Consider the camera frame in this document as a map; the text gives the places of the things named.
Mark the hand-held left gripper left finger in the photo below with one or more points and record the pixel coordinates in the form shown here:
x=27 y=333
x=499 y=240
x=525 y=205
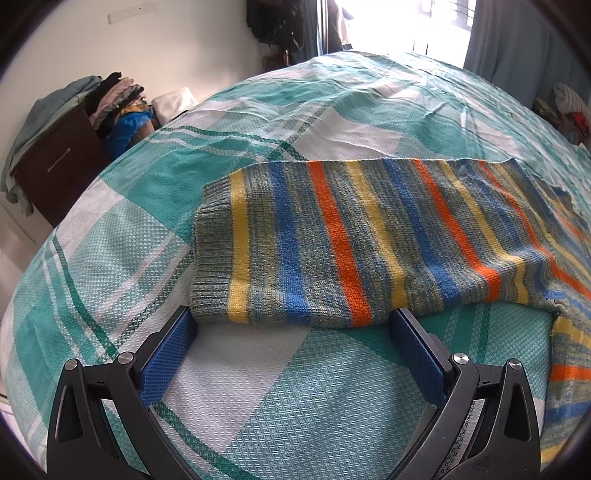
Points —
x=171 y=344

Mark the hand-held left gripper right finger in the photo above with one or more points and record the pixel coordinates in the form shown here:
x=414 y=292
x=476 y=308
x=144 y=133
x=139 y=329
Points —
x=419 y=353

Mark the striped knit sweater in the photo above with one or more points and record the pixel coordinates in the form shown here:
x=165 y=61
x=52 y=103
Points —
x=346 y=230

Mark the pile of folded clothes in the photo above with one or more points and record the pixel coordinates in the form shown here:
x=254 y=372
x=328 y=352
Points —
x=115 y=92

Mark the heap of mixed clothes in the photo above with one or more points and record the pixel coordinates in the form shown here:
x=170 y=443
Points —
x=570 y=110

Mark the dark wooden cabinet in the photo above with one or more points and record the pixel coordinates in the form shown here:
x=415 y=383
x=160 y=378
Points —
x=60 y=161

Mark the blue bag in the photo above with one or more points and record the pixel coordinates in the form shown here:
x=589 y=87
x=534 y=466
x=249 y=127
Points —
x=122 y=131

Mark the white pillow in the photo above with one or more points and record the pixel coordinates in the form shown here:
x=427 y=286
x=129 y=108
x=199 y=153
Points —
x=173 y=104

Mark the teal plaid bedsheet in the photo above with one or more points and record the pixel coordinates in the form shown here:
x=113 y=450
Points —
x=323 y=115

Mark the blue curtain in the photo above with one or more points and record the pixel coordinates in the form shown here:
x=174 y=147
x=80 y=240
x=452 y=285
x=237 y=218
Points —
x=508 y=37

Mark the window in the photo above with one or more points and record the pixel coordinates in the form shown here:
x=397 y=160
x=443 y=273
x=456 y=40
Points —
x=415 y=23

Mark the white wall strip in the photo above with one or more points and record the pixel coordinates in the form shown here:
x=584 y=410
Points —
x=131 y=13

